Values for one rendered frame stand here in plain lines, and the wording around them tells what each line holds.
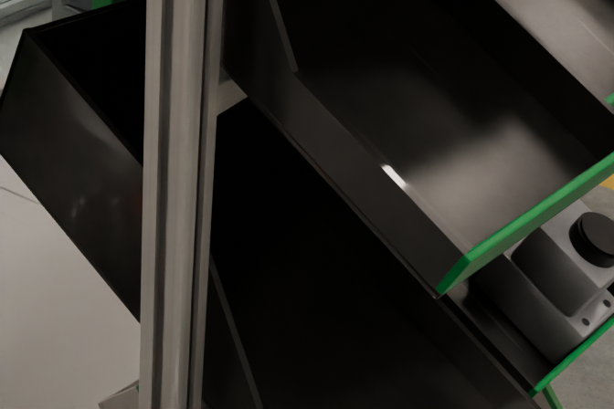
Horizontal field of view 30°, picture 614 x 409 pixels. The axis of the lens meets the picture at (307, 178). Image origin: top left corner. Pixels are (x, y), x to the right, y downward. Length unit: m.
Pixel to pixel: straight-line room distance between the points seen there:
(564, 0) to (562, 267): 0.14
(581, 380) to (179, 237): 2.22
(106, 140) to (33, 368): 0.65
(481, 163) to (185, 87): 0.12
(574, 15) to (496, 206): 0.18
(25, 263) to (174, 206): 0.85
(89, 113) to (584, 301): 0.27
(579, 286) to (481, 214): 0.18
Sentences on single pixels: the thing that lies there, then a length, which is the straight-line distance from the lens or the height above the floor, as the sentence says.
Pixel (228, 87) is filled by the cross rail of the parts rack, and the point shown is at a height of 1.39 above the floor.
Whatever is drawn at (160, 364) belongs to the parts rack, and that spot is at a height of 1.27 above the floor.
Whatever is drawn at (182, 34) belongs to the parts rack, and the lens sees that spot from 0.39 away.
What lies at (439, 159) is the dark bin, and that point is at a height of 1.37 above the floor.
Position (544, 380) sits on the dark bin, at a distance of 0.60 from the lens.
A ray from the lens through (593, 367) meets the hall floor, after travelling 2.66.
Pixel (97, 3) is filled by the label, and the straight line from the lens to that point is 0.65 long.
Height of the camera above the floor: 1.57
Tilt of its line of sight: 30 degrees down
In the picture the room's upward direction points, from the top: 6 degrees clockwise
